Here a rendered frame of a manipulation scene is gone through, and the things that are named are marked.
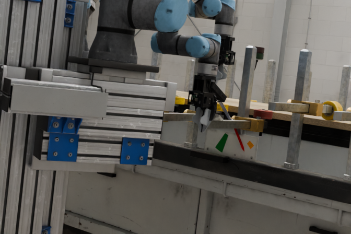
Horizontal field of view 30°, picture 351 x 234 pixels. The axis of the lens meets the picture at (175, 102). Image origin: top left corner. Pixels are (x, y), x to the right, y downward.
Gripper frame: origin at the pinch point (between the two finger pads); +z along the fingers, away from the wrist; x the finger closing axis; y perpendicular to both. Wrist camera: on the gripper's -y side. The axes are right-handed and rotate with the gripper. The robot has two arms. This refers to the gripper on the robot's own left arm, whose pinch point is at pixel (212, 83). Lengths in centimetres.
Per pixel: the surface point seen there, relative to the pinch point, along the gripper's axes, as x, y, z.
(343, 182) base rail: 4, 60, 30
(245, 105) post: 6.2, 13.4, 7.7
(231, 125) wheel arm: -8.5, 17.2, 15.4
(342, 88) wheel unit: 115, 7, -4
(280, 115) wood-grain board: 24.9, 19.6, 10.7
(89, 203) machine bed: 31, -94, 75
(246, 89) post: 6.1, 13.0, 1.0
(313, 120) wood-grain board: 25.0, 35.1, 10.6
